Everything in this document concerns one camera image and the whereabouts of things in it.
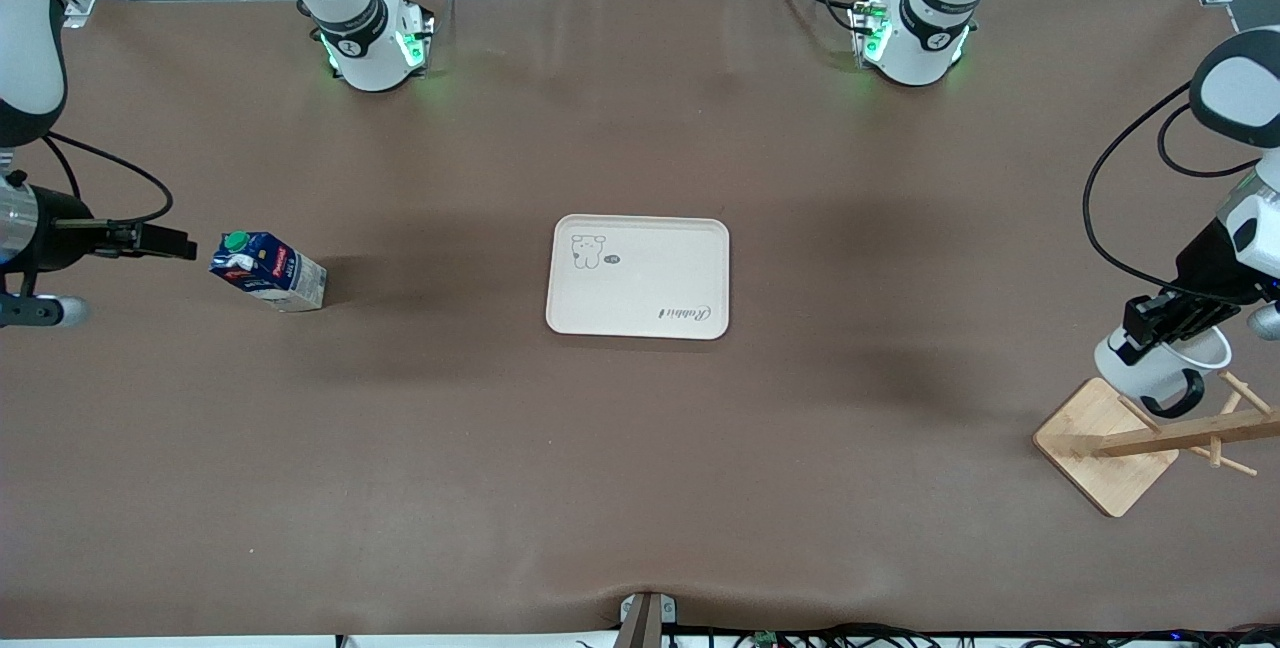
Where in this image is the blue milk carton green cap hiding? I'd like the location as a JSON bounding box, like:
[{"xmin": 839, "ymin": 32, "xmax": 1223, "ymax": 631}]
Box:
[{"xmin": 208, "ymin": 230, "xmax": 328, "ymax": 314}]

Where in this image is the white smiley cup black handle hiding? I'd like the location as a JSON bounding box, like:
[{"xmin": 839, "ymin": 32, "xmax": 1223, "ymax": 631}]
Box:
[{"xmin": 1093, "ymin": 323, "xmax": 1233, "ymax": 421}]

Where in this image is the wooden mug stand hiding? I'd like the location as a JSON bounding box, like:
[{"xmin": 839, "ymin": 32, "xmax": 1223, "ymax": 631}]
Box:
[{"xmin": 1032, "ymin": 368, "xmax": 1280, "ymax": 519}]

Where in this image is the cream tray with bear print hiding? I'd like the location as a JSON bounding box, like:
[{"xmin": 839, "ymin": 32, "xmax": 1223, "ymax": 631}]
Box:
[{"xmin": 545, "ymin": 214, "xmax": 731, "ymax": 341}]

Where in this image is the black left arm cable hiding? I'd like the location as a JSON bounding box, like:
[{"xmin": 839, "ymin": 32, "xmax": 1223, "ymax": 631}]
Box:
[{"xmin": 1083, "ymin": 78, "xmax": 1263, "ymax": 301}]

